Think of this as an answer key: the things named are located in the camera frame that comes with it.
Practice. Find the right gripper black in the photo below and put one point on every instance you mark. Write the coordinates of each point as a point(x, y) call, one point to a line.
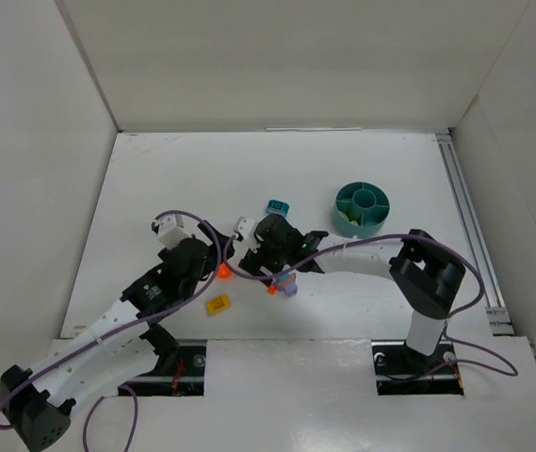
point(258, 254)

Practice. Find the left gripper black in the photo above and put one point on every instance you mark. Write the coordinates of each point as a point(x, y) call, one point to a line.
point(209, 247)

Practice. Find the yellow lego brick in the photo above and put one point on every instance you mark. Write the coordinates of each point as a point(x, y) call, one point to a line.
point(218, 304)

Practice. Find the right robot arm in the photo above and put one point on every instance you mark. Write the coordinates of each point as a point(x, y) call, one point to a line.
point(428, 274)

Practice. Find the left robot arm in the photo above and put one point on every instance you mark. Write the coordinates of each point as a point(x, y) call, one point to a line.
point(39, 402)

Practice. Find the orange round lego piece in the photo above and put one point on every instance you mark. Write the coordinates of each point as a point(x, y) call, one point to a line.
point(224, 272)

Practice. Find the purple lego figure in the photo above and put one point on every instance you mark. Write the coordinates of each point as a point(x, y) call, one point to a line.
point(287, 284)

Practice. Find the teal lego block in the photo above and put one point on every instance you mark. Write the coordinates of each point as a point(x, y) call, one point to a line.
point(277, 207)

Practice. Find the teal round divided container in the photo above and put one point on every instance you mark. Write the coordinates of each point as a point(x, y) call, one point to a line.
point(360, 209)

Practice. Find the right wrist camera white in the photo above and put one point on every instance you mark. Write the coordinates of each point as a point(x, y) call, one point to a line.
point(244, 231)

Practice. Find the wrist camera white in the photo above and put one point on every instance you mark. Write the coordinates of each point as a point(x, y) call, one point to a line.
point(244, 231)
point(170, 230)

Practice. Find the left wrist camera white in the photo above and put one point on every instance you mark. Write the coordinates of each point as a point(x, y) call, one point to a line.
point(170, 230)

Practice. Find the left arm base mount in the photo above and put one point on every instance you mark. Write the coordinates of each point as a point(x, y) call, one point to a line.
point(177, 373)

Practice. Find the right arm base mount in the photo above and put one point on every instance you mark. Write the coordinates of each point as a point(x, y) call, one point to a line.
point(401, 371)

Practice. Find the aluminium rail right edge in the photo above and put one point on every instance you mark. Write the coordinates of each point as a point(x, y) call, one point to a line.
point(498, 316)

